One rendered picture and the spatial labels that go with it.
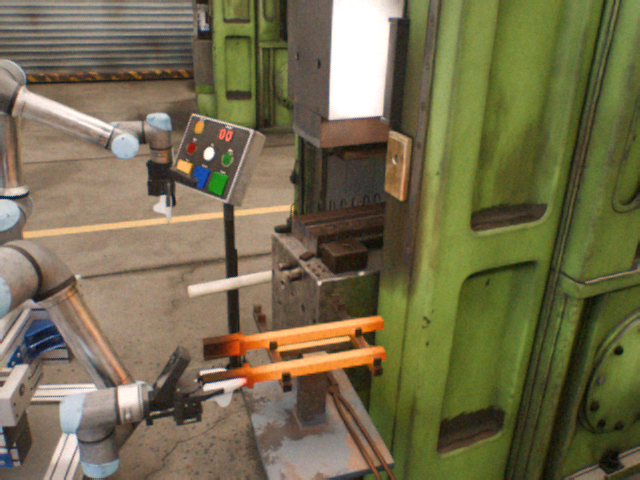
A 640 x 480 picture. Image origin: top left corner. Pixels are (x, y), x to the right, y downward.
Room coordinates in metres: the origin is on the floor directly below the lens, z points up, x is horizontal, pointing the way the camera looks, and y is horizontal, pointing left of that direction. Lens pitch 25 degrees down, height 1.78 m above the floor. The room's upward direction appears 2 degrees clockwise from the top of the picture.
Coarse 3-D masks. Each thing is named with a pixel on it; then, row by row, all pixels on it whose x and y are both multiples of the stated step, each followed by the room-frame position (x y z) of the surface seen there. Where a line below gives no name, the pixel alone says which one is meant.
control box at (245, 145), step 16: (192, 128) 2.31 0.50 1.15; (208, 128) 2.26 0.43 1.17; (224, 128) 2.21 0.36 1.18; (240, 128) 2.17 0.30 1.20; (208, 144) 2.22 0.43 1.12; (224, 144) 2.18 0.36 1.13; (240, 144) 2.13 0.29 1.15; (256, 144) 2.15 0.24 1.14; (176, 160) 2.27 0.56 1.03; (192, 160) 2.22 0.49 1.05; (208, 160) 2.18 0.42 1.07; (240, 160) 2.09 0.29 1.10; (256, 160) 2.15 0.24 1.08; (240, 176) 2.08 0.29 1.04; (208, 192) 2.10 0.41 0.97; (224, 192) 2.06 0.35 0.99; (240, 192) 2.08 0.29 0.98
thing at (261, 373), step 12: (372, 348) 1.15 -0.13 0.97; (300, 360) 1.09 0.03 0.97; (312, 360) 1.09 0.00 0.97; (324, 360) 1.10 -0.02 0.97; (336, 360) 1.10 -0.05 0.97; (348, 360) 1.10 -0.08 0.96; (360, 360) 1.11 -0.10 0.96; (216, 372) 1.04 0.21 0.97; (228, 372) 1.04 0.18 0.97; (240, 372) 1.04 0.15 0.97; (252, 372) 1.05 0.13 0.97; (264, 372) 1.05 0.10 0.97; (276, 372) 1.05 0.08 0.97; (300, 372) 1.07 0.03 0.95; (312, 372) 1.08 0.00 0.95; (204, 384) 1.01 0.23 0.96; (252, 384) 1.03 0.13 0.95
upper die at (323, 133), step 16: (304, 112) 1.80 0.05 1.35; (304, 128) 1.80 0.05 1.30; (320, 128) 1.70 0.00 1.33; (336, 128) 1.72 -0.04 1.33; (352, 128) 1.74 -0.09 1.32; (368, 128) 1.77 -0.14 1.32; (384, 128) 1.79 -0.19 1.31; (320, 144) 1.70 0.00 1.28; (336, 144) 1.72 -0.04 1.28; (352, 144) 1.75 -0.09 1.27
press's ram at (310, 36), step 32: (320, 0) 1.72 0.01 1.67; (352, 0) 1.68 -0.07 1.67; (384, 0) 1.72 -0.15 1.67; (288, 32) 1.92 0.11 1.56; (320, 32) 1.72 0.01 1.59; (352, 32) 1.68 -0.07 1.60; (384, 32) 1.72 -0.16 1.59; (288, 64) 1.91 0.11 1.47; (320, 64) 1.72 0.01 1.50; (352, 64) 1.68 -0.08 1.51; (384, 64) 1.73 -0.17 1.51; (288, 96) 1.91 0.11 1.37; (320, 96) 1.70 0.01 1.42; (352, 96) 1.68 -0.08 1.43
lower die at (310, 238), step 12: (372, 204) 2.01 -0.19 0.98; (384, 204) 1.99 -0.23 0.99; (300, 216) 1.88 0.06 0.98; (312, 216) 1.86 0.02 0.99; (324, 216) 1.86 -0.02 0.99; (336, 216) 1.84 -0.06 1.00; (300, 228) 1.81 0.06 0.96; (312, 228) 1.74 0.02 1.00; (336, 228) 1.76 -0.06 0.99; (348, 228) 1.76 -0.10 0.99; (360, 228) 1.77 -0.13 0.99; (372, 228) 1.79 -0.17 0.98; (300, 240) 1.81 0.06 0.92; (312, 240) 1.73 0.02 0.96; (312, 252) 1.72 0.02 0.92
